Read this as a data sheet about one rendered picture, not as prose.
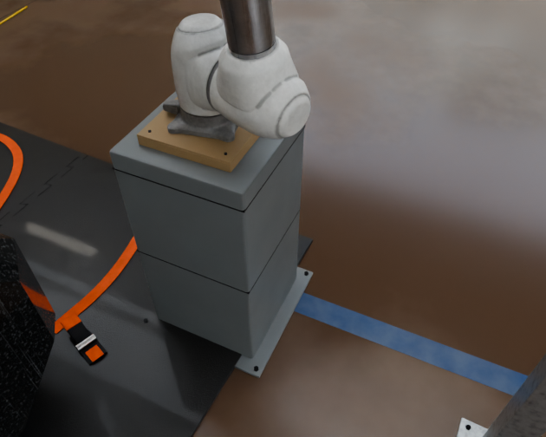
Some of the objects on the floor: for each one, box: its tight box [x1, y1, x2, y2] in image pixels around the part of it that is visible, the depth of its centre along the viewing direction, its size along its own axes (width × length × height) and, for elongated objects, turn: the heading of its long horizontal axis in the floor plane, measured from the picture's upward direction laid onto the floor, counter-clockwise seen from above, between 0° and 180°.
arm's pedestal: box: [109, 91, 313, 378], centre depth 167 cm, size 50×50×80 cm
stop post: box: [457, 330, 546, 437], centre depth 115 cm, size 20×20×109 cm
